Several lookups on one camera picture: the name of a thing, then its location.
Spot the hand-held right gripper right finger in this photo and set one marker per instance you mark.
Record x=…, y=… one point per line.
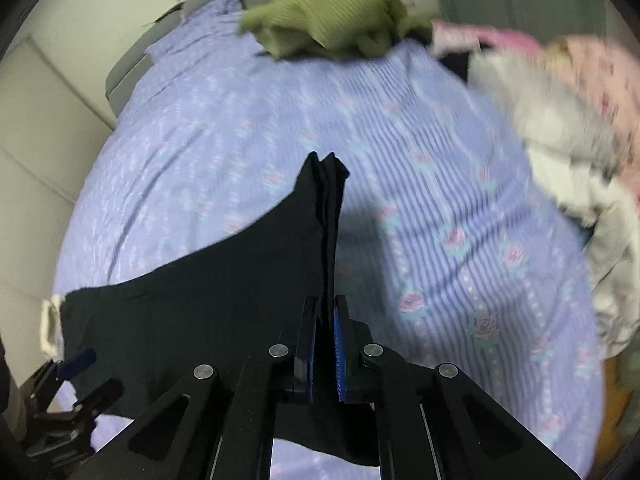
x=341, y=360

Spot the green knitted sweater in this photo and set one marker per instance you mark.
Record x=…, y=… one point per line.
x=335, y=5

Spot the folded cream cloth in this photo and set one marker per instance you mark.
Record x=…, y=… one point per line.
x=51, y=325

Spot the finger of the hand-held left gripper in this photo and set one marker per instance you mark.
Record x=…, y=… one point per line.
x=75, y=360
x=100, y=397

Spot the bed with lilac floral sheet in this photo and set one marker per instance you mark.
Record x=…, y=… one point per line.
x=425, y=185

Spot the black pants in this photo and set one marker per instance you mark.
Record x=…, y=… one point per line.
x=225, y=300

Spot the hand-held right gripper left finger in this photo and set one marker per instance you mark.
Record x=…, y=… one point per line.
x=311, y=355

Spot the pink patterned pajama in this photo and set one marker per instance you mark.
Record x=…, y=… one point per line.
x=590, y=75

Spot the white crumpled clothing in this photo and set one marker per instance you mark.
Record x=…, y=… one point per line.
x=560, y=150

